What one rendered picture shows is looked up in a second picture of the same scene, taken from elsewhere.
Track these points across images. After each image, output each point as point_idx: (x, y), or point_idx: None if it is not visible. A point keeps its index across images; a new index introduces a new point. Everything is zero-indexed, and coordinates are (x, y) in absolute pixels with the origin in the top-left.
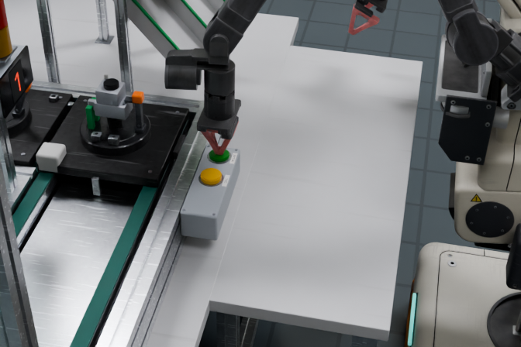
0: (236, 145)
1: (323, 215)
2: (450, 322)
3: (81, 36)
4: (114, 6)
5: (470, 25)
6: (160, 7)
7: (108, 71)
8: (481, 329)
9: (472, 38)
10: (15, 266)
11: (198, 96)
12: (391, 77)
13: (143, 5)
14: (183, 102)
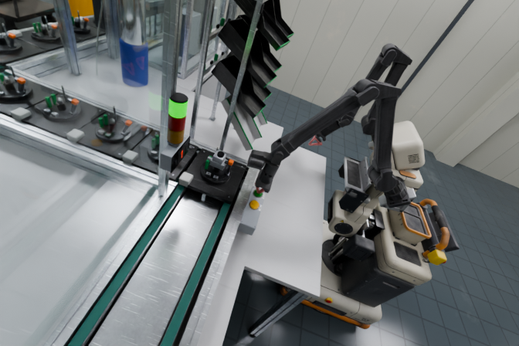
0: None
1: (292, 225)
2: None
3: (203, 115)
4: (217, 105)
5: (388, 176)
6: (242, 118)
7: (212, 133)
8: None
9: (386, 181)
10: None
11: (245, 154)
12: (316, 162)
13: (237, 117)
14: (244, 161)
